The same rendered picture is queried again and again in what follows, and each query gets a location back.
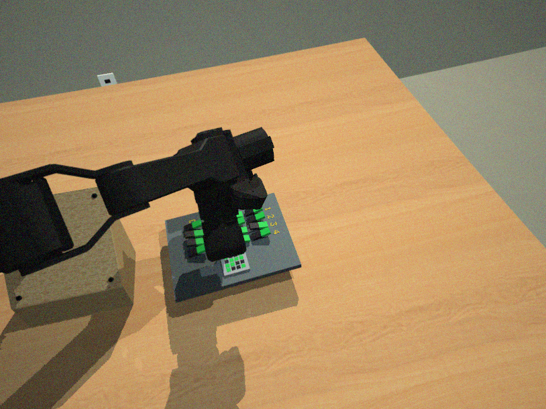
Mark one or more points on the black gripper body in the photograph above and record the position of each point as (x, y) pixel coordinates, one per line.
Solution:
(224, 238)

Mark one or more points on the grey switch panel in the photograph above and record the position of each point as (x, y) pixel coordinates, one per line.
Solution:
(270, 251)

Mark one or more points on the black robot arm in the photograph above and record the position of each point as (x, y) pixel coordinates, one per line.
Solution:
(33, 234)

